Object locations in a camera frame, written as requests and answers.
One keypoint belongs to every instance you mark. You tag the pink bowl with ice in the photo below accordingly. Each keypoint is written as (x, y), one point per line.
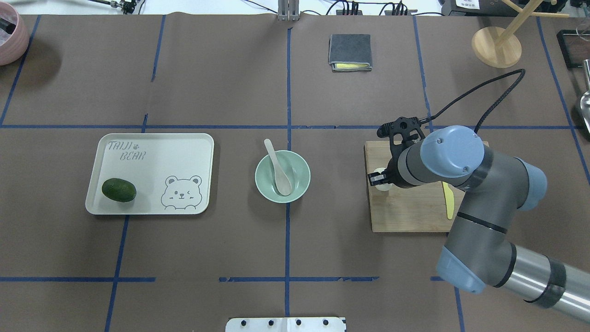
(13, 46)

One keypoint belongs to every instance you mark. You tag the mint green bowl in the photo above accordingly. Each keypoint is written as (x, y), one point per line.
(297, 171)

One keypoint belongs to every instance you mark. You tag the wooden mug tree stand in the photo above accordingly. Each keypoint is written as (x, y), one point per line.
(499, 47)

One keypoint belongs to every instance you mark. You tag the yellow plastic knife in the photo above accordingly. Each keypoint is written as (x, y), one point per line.
(449, 200)

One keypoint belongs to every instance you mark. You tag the steel scoop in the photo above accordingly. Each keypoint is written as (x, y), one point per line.
(584, 103)

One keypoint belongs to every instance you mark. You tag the green avocado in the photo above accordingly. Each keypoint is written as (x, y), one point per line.
(119, 190)

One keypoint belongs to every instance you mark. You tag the bamboo cutting board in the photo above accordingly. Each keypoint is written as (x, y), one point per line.
(420, 209)

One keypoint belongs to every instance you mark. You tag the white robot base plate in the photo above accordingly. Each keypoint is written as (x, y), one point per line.
(287, 324)

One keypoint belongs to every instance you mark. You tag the white steamed bun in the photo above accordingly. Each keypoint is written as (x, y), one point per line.
(382, 187)

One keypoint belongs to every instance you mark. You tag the white ceramic spoon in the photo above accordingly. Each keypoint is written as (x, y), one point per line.
(282, 182)

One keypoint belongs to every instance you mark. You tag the cream bear serving tray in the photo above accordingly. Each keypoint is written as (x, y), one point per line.
(171, 173)

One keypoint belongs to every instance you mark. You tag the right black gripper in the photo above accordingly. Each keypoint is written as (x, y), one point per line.
(392, 175)

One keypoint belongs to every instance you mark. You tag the aluminium frame post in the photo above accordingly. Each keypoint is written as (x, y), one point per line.
(288, 10)

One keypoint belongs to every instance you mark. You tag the grey folded cloth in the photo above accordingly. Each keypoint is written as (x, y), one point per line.
(350, 52)

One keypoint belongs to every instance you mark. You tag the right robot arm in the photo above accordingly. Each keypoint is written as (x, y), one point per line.
(477, 253)

